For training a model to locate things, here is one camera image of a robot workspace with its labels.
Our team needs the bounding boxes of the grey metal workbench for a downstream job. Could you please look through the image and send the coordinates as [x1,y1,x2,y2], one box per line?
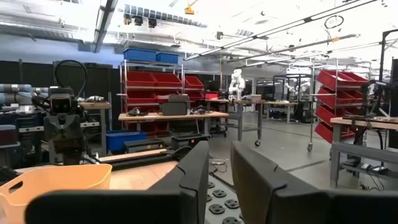
[329,115,398,189]

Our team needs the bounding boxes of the red slanted bin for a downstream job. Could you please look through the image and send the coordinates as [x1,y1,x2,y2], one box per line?
[341,72,370,86]
[314,105,345,127]
[315,86,354,110]
[314,121,335,144]
[316,69,356,91]

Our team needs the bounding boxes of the long ceiling light bar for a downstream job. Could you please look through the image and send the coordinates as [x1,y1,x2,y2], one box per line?
[182,0,379,62]

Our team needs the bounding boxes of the blue storage bin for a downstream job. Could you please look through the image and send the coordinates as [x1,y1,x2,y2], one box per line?
[123,47,158,62]
[155,51,180,65]

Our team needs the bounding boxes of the yellow plastic bin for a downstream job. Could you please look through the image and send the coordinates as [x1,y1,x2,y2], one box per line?
[0,164,113,224]

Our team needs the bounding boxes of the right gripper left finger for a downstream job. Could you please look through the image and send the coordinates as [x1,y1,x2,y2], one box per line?
[24,140,210,224]

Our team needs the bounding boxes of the rolling metal table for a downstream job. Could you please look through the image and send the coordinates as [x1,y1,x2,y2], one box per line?
[205,98,266,147]

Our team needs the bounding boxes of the black floor case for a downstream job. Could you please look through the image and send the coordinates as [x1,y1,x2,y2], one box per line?
[170,133,209,151]
[123,138,165,154]

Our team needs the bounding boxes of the wood top side table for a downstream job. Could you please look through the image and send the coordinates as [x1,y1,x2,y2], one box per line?
[79,101,112,156]

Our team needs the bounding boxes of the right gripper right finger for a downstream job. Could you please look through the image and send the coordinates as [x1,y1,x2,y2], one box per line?
[230,140,398,224]

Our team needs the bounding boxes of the rolling slanted bin rack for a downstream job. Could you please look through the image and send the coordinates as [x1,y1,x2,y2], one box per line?
[307,58,373,153]

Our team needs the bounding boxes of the blue floor tote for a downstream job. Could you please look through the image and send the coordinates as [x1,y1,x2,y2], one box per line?
[106,129,148,152]

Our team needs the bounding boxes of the metal shelf rack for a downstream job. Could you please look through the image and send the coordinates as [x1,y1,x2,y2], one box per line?
[119,58,187,131]

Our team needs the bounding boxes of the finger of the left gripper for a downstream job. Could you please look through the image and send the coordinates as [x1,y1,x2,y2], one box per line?
[64,114,86,149]
[43,114,65,150]

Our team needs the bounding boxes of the long wooden table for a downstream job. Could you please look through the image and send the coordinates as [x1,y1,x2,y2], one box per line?
[263,101,299,124]

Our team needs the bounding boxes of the black equipment case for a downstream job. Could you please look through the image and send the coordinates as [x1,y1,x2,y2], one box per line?
[160,94,191,116]

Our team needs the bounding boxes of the red storage bin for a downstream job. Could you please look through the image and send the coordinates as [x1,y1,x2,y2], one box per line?
[184,76,205,91]
[126,90,157,105]
[186,90,205,101]
[126,70,157,88]
[152,72,183,88]

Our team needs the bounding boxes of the dark red storage box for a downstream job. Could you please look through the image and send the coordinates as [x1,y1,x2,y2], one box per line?
[0,124,18,146]

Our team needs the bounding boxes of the black power adapter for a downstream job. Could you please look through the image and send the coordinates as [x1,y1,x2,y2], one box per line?
[369,166,389,175]

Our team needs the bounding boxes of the wooden workbench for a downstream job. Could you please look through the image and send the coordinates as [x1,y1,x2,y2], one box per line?
[118,111,230,138]

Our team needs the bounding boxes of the black metal frame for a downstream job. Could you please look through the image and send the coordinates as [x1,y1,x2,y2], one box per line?
[378,29,398,82]

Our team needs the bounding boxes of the grey rolled mat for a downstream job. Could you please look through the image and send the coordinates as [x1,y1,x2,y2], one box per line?
[0,83,34,93]
[0,92,32,105]

